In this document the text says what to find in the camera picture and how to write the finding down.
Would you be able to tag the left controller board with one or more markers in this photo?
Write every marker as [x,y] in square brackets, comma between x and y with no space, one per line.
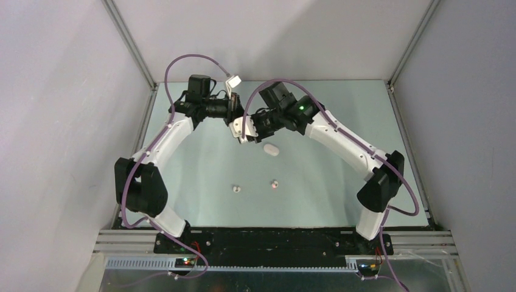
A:
[185,263]

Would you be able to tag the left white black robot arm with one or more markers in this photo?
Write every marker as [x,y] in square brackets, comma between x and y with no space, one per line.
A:
[139,184]

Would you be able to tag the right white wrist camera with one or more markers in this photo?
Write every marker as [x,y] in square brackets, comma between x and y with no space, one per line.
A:
[243,130]

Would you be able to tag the white earbud charging case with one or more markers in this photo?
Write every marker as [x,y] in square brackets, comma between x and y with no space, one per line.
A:
[271,149]

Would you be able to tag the controller board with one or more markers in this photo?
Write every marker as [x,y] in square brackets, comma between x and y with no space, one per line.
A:
[185,263]
[368,271]

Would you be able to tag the aluminium frame rail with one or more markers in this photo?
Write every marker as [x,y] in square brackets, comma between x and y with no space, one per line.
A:
[134,250]

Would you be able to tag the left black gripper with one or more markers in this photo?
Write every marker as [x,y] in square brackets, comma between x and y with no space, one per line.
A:
[235,108]

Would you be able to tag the right controller board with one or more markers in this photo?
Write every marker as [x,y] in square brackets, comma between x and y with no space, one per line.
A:
[368,271]

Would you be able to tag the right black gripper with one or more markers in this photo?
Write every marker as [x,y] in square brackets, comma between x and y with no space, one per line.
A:
[261,134]

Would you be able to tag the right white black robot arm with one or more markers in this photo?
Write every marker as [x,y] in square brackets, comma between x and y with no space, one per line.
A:
[291,106]

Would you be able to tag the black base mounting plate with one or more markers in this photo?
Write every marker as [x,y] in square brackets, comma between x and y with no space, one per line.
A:
[275,247]

